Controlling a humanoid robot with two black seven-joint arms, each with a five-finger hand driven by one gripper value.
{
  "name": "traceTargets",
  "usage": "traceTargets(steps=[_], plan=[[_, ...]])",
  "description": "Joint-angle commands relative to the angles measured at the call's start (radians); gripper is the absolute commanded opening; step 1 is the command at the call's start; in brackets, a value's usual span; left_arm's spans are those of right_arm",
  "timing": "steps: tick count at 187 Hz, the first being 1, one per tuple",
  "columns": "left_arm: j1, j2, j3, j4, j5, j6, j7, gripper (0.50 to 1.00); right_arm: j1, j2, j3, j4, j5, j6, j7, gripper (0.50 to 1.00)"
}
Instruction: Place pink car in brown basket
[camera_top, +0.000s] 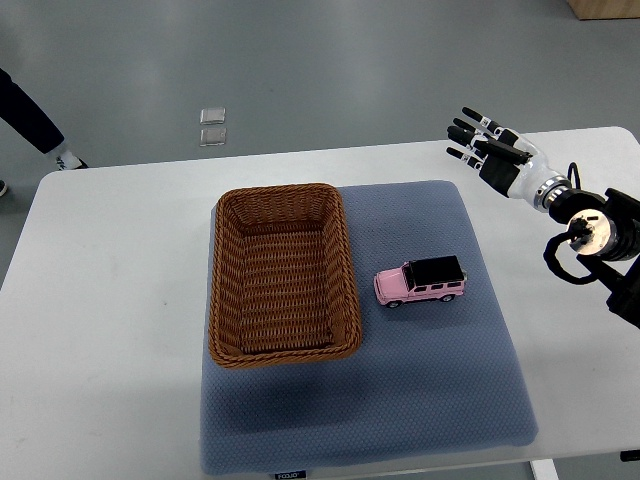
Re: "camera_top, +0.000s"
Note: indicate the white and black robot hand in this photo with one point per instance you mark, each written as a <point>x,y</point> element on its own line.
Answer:
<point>505,160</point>

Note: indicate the pink toy car black roof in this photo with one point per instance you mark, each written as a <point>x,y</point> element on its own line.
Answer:
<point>439,278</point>

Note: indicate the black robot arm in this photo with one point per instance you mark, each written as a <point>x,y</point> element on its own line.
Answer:
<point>604,234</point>

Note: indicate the brown wicker basket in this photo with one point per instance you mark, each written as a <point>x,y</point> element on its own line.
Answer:
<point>283,288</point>

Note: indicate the wooden box corner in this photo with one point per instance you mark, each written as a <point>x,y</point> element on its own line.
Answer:
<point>605,9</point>

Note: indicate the blue-grey quilted mat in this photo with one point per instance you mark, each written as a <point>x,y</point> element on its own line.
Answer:
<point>429,377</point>

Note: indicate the upper floor outlet plate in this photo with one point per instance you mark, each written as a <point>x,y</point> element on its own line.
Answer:
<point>212,115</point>

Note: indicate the floor outlet plate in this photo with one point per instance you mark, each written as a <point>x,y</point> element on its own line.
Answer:
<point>212,115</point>
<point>213,136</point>

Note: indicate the lower floor outlet plate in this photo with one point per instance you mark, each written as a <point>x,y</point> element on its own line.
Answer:
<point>213,136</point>

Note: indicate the white table leg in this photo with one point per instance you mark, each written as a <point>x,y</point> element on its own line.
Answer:
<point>544,469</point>

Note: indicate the person leg dark trousers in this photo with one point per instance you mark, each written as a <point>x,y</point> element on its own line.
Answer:
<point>25,116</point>

